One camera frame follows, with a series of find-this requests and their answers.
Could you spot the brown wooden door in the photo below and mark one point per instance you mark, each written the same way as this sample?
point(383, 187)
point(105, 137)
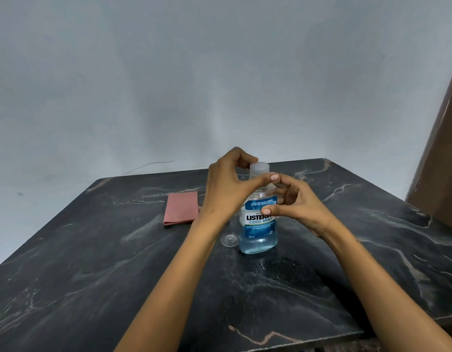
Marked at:
point(442, 179)

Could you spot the person's left forearm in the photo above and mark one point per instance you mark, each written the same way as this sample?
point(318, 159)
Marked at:
point(167, 300)

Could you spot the small clear bottle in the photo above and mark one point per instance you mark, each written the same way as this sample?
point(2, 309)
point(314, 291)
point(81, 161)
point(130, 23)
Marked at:
point(229, 241)

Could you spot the person's right forearm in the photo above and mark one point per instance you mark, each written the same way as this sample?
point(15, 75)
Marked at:
point(379, 289)

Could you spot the person's right hand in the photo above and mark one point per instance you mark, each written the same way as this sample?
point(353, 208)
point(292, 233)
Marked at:
point(306, 210)

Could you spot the person's left hand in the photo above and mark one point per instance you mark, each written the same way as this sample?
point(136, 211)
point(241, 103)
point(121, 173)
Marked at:
point(224, 194)

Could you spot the clear plastic bottle cap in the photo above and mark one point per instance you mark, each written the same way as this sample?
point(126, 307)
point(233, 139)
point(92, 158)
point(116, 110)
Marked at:
point(260, 168)

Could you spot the large bottle with blue label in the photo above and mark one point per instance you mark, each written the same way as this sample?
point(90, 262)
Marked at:
point(258, 245)

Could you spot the pink folded cloth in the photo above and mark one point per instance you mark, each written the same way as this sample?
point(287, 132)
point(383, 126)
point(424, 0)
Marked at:
point(180, 208)

